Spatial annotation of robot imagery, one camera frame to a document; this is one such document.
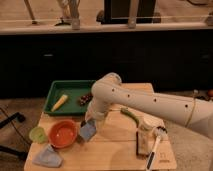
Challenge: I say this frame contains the small green cup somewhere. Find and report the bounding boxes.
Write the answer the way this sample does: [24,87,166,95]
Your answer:
[29,127,47,144]

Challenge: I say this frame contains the black-edged white block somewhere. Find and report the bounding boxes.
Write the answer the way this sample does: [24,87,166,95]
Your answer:
[136,119,154,156]

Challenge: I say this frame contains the blue cloth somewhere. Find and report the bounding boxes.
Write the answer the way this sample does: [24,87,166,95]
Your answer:
[32,144,63,168]

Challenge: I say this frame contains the dark grape bunch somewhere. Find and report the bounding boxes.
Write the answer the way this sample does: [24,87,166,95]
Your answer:
[78,93,93,106]

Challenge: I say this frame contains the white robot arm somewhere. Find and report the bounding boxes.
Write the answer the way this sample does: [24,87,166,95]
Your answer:
[85,73,213,136]

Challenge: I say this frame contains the black stand legs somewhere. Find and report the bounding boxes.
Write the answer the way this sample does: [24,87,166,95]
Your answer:
[0,107,28,161]

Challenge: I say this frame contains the white dish brush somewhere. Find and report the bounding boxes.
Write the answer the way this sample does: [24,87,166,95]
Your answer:
[146,126,167,171]

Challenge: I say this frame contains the yellow corn cob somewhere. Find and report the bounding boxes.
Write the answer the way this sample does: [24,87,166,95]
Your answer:
[51,94,68,112]

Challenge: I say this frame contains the red bowl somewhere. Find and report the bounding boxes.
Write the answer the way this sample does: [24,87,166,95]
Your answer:
[48,119,78,148]

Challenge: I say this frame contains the green bean pod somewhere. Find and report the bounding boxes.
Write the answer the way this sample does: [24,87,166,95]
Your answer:
[120,108,139,127]

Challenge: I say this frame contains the green tray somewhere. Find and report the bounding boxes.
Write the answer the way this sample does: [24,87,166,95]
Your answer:
[43,80,94,116]

